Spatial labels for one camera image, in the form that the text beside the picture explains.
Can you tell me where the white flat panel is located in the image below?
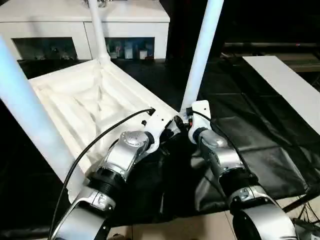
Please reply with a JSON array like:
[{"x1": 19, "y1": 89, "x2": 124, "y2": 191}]
[{"x1": 242, "y1": 55, "x2": 320, "y2": 134}]

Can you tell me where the black left wrist camera cable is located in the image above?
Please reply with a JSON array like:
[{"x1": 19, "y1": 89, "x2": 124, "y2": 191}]
[{"x1": 48, "y1": 107, "x2": 156, "y2": 240}]

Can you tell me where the dark long shelf board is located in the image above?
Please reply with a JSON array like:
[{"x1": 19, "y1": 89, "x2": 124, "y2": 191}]
[{"x1": 223, "y1": 41, "x2": 320, "y2": 49}]

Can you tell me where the grey floor device with label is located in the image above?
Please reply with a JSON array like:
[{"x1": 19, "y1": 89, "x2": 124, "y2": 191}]
[{"x1": 294, "y1": 218, "x2": 320, "y2": 240}]

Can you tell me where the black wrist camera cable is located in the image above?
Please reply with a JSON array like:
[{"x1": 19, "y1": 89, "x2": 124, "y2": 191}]
[
  {"x1": 48, "y1": 107, "x2": 156, "y2": 240},
  {"x1": 189, "y1": 109, "x2": 216, "y2": 126}
]

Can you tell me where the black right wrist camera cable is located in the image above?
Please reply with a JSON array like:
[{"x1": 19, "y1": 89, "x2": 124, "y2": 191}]
[{"x1": 189, "y1": 109, "x2": 216, "y2": 126}]

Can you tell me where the black work mat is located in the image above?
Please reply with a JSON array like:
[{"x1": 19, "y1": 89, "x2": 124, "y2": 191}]
[{"x1": 0, "y1": 53, "x2": 320, "y2": 227}]

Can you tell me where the white plastic table leg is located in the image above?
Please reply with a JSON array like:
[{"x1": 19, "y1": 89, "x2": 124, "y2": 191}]
[
  {"x1": 179, "y1": 0, "x2": 225, "y2": 114},
  {"x1": 0, "y1": 33, "x2": 85, "y2": 196},
  {"x1": 87, "y1": 0, "x2": 111, "y2": 65}
]

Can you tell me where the white plastic table top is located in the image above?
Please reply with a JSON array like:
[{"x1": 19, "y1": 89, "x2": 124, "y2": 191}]
[{"x1": 28, "y1": 58, "x2": 183, "y2": 204}]

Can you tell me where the white glass-door cabinet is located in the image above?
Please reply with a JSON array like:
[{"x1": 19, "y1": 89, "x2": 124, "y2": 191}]
[{"x1": 0, "y1": 0, "x2": 171, "y2": 61}]

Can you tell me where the dark thin rod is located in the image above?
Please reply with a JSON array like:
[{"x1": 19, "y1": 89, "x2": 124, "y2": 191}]
[{"x1": 282, "y1": 189, "x2": 320, "y2": 214}]

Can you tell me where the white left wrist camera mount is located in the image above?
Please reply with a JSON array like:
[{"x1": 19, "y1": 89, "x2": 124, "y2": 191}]
[{"x1": 141, "y1": 108, "x2": 176, "y2": 154}]

